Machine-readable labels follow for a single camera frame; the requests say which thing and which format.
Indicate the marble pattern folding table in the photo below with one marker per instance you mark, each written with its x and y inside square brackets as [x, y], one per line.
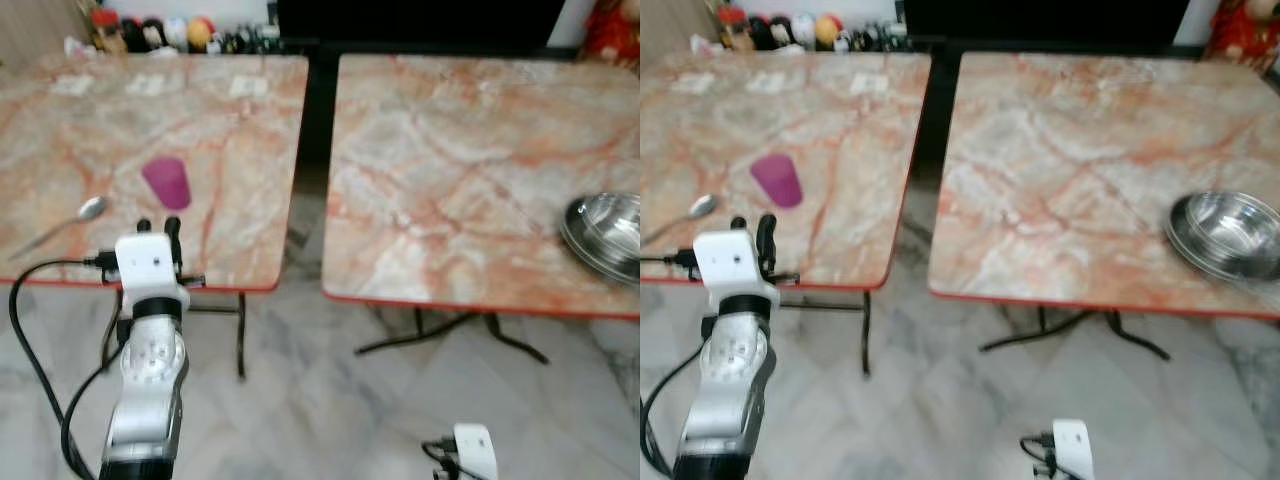
[100, 140]
[850, 200]
[450, 160]
[1060, 160]

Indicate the black mouse figurine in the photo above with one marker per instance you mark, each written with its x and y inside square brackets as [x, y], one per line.
[152, 34]
[130, 36]
[783, 30]
[762, 32]

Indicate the yellow orange round figurine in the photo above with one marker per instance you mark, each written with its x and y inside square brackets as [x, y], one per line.
[828, 31]
[200, 34]

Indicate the steel spoon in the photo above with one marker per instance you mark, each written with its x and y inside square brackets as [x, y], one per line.
[92, 208]
[703, 205]

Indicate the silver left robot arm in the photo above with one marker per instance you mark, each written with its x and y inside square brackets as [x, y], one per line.
[150, 380]
[728, 380]

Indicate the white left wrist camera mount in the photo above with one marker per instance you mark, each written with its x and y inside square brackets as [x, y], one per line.
[733, 265]
[150, 265]

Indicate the stainless steel bowl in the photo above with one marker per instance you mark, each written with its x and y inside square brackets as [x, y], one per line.
[1225, 235]
[605, 235]

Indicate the purple plastic cup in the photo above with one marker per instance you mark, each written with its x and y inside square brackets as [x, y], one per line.
[776, 180]
[167, 183]

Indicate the red dressed doll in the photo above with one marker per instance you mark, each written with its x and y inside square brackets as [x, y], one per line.
[612, 30]
[1245, 30]

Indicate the black television screen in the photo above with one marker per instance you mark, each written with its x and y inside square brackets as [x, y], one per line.
[420, 20]
[1050, 18]

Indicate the red lid jar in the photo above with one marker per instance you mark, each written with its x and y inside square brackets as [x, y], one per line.
[733, 15]
[103, 19]

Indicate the light wooden cabinet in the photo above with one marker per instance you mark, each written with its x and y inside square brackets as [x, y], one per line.
[675, 20]
[35, 25]

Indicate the white round figurine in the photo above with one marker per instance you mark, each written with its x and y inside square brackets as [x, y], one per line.
[176, 33]
[805, 29]

